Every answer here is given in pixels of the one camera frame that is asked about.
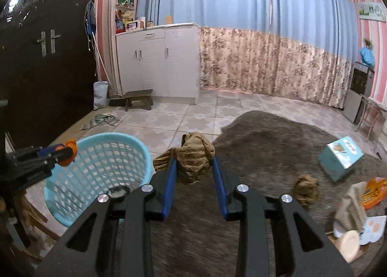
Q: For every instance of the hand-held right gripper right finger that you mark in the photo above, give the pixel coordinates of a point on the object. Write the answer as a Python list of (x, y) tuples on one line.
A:
[(220, 189)]

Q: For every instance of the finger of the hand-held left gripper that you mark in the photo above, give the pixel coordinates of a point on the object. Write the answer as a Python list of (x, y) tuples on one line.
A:
[(57, 157), (50, 150)]

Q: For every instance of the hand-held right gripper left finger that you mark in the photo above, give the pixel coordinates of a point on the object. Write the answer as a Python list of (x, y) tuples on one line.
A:
[(170, 186)]

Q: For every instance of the brown paper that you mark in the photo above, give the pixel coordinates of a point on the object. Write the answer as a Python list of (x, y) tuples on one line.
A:
[(307, 189), (190, 156)]

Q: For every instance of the light blue plastic basket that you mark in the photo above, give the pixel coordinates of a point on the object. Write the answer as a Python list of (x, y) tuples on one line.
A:
[(105, 159)]

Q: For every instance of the wooden chair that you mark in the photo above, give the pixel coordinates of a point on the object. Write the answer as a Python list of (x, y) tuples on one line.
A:
[(33, 213)]

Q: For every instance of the green floor cloth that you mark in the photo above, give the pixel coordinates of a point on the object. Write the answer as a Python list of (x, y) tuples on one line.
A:
[(102, 120)]

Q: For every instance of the brown shaggy rug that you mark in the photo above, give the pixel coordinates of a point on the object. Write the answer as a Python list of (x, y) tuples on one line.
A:
[(266, 150)]

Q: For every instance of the white plastic bag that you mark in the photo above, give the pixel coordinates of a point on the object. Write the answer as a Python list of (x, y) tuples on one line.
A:
[(100, 95)]

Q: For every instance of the small wooden stool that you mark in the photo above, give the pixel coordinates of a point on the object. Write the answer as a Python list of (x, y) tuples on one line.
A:
[(139, 95)]

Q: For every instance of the teal cardboard box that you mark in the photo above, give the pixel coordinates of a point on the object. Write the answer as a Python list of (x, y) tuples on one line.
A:
[(338, 159)]

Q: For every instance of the white cabinet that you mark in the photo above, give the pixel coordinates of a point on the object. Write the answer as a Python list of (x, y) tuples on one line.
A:
[(157, 59)]

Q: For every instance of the beige crumpled tissue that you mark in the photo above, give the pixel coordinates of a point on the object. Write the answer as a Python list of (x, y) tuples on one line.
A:
[(350, 207)]

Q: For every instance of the beige round disc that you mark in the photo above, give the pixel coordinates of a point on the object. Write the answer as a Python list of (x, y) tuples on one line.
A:
[(349, 245)]

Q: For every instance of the orange snack bag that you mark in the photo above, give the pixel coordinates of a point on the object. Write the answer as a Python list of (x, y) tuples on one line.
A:
[(376, 192)]

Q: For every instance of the white paper with orange print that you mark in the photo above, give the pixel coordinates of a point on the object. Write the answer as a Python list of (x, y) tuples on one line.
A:
[(375, 227)]

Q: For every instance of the blue floral curtain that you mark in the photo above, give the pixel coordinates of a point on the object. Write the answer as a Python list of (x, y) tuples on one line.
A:
[(308, 38), (211, 23)]

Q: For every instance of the grey water dispenser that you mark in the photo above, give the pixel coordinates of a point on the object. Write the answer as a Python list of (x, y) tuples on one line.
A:
[(359, 89)]

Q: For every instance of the small metal-framed table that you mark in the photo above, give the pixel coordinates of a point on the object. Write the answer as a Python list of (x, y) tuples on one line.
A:
[(373, 104)]

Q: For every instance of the blue covered bottle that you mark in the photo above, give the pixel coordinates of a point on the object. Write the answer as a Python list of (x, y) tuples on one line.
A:
[(367, 56)]

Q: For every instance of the small potted plant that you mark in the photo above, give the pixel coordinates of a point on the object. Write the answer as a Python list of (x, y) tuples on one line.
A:
[(367, 43)]

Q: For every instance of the white photo frame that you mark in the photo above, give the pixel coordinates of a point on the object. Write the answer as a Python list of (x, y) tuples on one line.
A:
[(132, 25)]

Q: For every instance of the landscape wall picture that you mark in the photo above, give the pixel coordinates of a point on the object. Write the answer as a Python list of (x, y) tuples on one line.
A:
[(372, 11)]

